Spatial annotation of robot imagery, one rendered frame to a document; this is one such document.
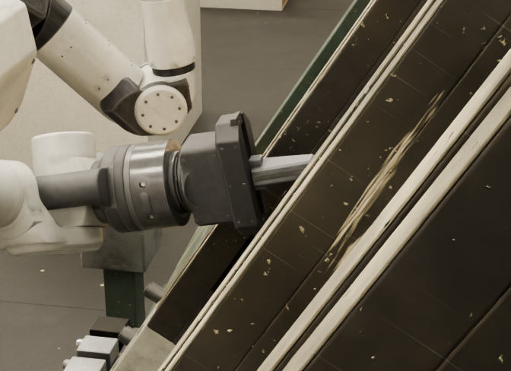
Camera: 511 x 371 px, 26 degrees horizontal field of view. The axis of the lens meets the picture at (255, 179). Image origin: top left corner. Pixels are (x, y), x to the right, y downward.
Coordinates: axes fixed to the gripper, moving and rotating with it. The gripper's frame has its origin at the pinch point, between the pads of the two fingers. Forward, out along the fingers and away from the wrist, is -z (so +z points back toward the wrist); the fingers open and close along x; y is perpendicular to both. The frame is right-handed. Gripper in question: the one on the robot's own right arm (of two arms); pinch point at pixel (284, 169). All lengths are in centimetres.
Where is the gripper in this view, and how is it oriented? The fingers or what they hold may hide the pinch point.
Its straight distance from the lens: 107.9
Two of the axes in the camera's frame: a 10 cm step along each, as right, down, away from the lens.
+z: -9.6, 1.2, 2.5
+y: 1.9, -3.9, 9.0
